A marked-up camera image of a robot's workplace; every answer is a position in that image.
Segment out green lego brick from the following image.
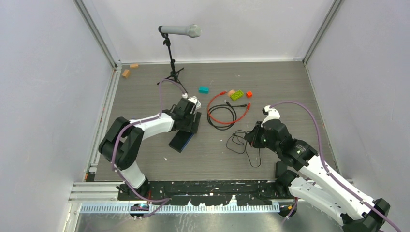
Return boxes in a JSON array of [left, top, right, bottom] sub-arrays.
[[230, 90, 244, 101]]

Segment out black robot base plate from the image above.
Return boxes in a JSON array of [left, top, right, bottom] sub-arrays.
[[116, 180, 295, 206]]

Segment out grey microphone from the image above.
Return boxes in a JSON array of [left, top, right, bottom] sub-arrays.
[[159, 24, 202, 38]]

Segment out red ethernet cable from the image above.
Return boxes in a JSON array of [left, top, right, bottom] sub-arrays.
[[206, 91, 252, 126]]

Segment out black microphone tripod stand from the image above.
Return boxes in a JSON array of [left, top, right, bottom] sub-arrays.
[[160, 32, 187, 93]]

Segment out teal toy block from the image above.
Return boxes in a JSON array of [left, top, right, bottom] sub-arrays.
[[198, 86, 209, 94]]

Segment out peach toy block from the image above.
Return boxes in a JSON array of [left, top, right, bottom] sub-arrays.
[[227, 89, 236, 97]]

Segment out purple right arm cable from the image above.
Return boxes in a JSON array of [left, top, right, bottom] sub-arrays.
[[269, 100, 403, 232]]

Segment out black ethernet cable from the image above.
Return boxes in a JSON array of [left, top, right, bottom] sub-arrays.
[[206, 100, 248, 131]]

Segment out black network switch blue ports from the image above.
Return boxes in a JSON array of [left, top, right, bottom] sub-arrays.
[[169, 130, 194, 153]]

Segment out orange toy block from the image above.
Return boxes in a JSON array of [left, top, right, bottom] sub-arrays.
[[246, 91, 253, 98]]

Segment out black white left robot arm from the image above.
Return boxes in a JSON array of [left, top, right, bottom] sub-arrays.
[[98, 97, 201, 200]]

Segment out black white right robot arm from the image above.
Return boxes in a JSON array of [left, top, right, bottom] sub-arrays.
[[245, 119, 390, 232]]

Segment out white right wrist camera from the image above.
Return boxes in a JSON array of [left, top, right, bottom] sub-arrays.
[[262, 105, 280, 125]]

